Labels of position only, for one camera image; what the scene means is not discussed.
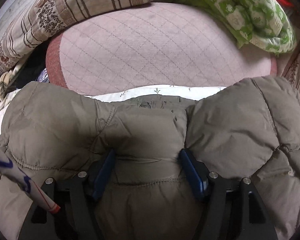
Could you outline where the pink quilted blanket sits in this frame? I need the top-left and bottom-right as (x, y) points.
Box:
(46, 2), (276, 95)

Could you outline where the white leaf-print bed quilt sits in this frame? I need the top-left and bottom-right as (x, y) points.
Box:
(0, 85), (224, 135)

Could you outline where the beige striped pillow left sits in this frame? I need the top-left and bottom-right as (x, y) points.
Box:
(0, 0), (153, 76)

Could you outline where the olive green padded jacket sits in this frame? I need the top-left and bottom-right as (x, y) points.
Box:
(0, 76), (300, 239)

